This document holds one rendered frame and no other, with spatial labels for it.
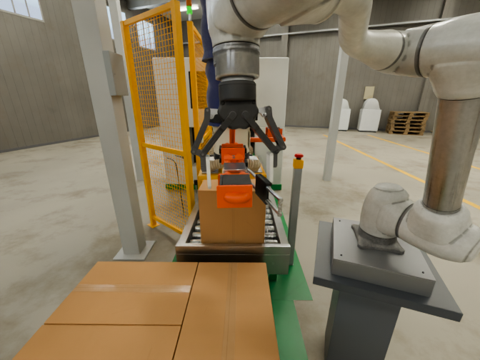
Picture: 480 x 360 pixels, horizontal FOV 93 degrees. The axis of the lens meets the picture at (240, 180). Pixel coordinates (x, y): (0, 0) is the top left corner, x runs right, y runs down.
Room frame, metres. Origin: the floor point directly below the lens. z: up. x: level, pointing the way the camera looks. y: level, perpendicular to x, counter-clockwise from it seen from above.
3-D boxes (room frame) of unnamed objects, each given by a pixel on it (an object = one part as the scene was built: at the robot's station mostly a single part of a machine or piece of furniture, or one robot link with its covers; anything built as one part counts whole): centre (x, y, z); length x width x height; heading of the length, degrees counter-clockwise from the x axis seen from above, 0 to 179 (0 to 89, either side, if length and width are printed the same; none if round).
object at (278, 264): (1.18, 0.04, 0.47); 0.70 x 0.03 x 0.15; 89
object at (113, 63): (1.93, 0.95, 1.62); 0.20 x 0.05 x 0.30; 179
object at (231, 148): (0.82, 0.03, 1.26); 0.10 x 0.08 x 0.06; 93
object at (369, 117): (10.46, -5.73, 0.71); 0.79 x 0.65 x 1.41; 69
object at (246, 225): (1.52, 0.03, 0.75); 0.60 x 0.40 x 0.40; 178
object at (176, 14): (2.19, 0.75, 1.05); 0.87 x 0.10 x 2.10; 51
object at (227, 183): (0.47, 0.01, 1.26); 0.08 x 0.07 x 0.05; 3
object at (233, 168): (0.61, 0.01, 1.26); 0.07 x 0.07 x 0.04; 3
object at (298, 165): (1.75, -0.46, 0.50); 0.07 x 0.07 x 1.00; 89
